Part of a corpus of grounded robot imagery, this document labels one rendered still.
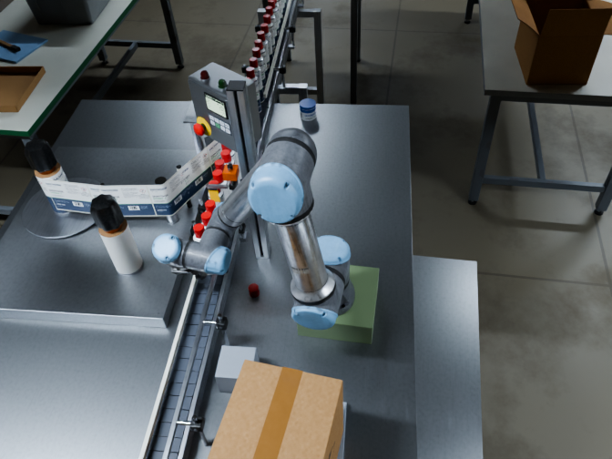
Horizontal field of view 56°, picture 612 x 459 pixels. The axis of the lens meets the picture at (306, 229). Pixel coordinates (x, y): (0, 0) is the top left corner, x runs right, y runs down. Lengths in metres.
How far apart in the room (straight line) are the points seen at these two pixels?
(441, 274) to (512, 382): 0.93
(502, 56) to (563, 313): 1.28
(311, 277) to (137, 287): 0.72
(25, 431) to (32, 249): 0.65
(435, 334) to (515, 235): 1.55
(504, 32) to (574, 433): 1.96
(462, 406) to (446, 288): 0.40
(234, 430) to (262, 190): 0.53
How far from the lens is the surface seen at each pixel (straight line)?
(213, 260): 1.49
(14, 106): 3.04
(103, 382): 1.83
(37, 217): 2.28
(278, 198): 1.18
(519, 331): 2.89
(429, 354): 1.76
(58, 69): 3.29
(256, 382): 1.38
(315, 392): 1.36
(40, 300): 2.03
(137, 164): 2.37
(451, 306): 1.86
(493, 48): 3.16
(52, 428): 1.82
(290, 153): 1.21
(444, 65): 4.51
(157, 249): 1.52
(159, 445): 1.63
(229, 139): 1.65
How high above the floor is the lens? 2.33
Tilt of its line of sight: 47 degrees down
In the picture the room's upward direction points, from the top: 4 degrees counter-clockwise
